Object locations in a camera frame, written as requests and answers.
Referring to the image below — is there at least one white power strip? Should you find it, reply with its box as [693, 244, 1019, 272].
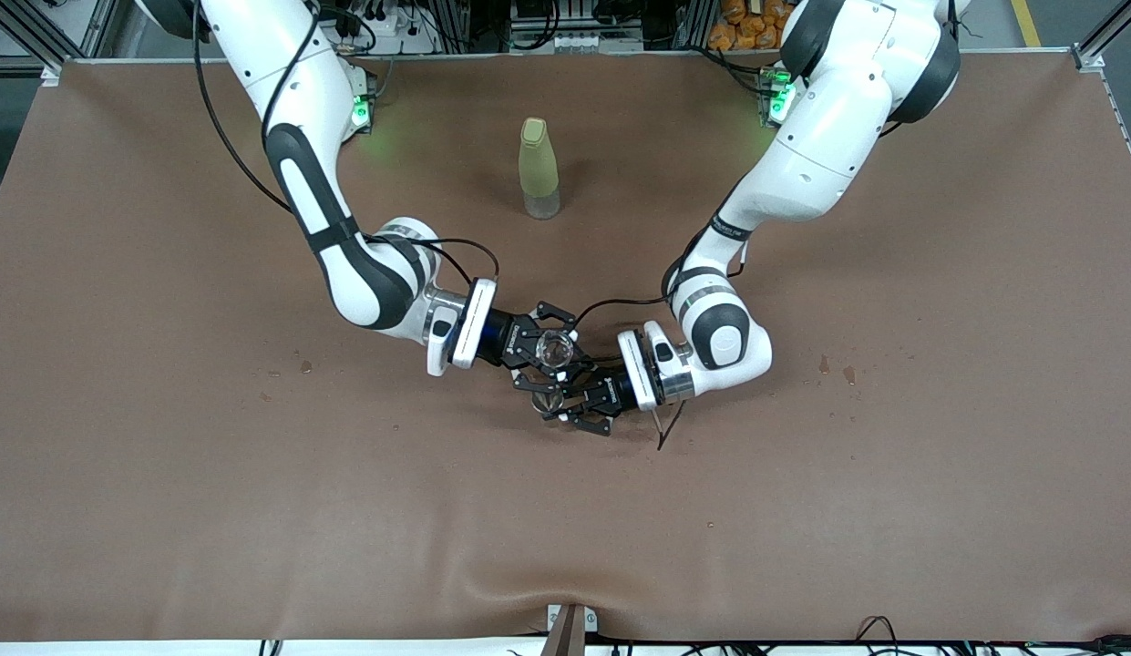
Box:
[337, 5, 438, 56]

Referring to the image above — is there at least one brown table cover sheet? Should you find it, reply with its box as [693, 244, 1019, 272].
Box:
[0, 50, 1131, 643]

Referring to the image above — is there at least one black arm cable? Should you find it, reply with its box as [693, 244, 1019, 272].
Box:
[190, 0, 502, 285]
[565, 232, 753, 454]

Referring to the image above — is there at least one aluminium frame profile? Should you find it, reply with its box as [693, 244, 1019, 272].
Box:
[1074, 0, 1131, 72]
[0, 0, 119, 87]

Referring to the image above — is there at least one dark brown support post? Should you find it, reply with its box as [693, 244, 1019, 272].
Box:
[540, 606, 586, 656]

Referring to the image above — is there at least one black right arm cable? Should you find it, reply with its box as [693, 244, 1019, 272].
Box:
[190, 0, 502, 285]

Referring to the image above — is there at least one black cable bundle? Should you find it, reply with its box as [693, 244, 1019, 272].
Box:
[583, 616, 1131, 656]

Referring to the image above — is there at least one metal table edge bracket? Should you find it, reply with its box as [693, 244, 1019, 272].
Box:
[547, 604, 599, 636]

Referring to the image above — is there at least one green bottle with clear base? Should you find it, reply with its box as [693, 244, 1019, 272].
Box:
[518, 117, 562, 220]

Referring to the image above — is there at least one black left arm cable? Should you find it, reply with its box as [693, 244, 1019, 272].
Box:
[565, 232, 753, 454]

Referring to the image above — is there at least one orange packaged snacks pile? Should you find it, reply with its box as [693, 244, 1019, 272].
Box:
[708, 0, 794, 51]

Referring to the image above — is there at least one small clear glass cup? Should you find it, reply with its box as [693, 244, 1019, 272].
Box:
[535, 330, 577, 370]

